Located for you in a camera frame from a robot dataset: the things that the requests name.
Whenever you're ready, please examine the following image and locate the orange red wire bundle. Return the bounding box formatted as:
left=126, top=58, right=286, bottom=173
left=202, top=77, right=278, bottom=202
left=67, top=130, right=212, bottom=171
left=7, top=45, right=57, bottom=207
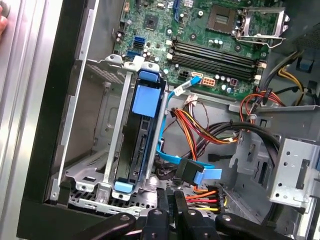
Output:
left=238, top=89, right=287, bottom=123

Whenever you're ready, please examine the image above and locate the CPU socket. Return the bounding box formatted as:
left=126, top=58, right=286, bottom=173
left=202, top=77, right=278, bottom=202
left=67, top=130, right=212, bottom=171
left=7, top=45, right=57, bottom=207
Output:
left=204, top=4, right=238, bottom=34

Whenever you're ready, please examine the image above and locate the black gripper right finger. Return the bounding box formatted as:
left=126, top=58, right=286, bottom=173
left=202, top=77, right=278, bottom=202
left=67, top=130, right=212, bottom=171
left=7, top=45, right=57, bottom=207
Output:
left=174, top=190, right=292, bottom=240

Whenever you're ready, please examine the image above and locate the black open PC case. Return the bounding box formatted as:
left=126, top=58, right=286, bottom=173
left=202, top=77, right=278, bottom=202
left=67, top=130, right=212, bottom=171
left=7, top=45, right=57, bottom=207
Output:
left=16, top=0, right=320, bottom=240

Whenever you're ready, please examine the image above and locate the socket locking lever wire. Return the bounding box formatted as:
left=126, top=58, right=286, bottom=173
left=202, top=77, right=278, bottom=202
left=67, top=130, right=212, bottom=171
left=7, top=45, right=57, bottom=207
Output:
left=234, top=36, right=288, bottom=49

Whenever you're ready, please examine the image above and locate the yellow black wire bundle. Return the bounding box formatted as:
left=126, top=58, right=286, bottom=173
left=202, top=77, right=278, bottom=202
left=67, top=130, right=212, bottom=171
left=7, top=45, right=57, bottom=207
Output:
left=276, top=48, right=307, bottom=107

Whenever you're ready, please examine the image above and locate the blue expansion slot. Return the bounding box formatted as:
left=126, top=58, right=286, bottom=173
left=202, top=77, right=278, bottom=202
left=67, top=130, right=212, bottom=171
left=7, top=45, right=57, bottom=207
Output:
left=173, top=0, right=181, bottom=23

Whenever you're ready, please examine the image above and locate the metal disk bay cage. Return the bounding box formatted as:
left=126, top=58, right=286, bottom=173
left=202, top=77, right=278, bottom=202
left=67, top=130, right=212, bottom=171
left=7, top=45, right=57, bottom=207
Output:
left=49, top=53, right=173, bottom=218

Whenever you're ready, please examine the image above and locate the blue disk data wire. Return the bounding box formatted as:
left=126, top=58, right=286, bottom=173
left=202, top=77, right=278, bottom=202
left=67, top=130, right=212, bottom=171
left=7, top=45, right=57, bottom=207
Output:
left=156, top=74, right=223, bottom=187

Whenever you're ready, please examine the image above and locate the metal optical drive cage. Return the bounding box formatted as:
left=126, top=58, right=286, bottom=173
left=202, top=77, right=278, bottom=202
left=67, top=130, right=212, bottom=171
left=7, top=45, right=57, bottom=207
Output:
left=228, top=104, right=320, bottom=240

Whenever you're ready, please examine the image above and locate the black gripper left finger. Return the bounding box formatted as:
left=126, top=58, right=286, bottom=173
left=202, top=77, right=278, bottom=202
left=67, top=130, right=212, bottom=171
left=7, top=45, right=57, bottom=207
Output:
left=81, top=187, right=175, bottom=240

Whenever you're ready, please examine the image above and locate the green motherboard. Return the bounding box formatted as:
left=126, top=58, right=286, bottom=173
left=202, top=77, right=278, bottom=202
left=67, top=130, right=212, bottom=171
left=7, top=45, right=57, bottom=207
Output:
left=109, top=0, right=288, bottom=97

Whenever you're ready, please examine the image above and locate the hard disk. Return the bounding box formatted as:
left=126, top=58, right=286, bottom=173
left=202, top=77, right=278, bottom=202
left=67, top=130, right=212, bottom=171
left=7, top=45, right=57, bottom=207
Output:
left=112, top=69, right=169, bottom=194

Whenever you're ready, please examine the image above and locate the black sleeved cable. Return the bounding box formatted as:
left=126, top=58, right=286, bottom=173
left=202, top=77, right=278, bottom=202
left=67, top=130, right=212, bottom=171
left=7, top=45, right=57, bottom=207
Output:
left=194, top=121, right=282, bottom=176

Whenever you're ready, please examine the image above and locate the metal socket cover frame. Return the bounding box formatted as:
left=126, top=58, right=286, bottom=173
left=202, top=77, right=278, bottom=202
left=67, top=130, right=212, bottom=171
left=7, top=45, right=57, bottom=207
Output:
left=236, top=6, right=287, bottom=42

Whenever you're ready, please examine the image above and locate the orange red yellow power wire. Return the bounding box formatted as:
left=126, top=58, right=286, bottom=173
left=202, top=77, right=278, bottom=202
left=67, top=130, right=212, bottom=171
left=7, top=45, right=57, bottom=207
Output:
left=169, top=106, right=240, bottom=213

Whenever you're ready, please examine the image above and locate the person hand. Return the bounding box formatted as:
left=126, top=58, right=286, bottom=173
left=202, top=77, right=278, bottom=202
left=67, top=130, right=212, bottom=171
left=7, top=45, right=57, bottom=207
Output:
left=0, top=4, right=9, bottom=43

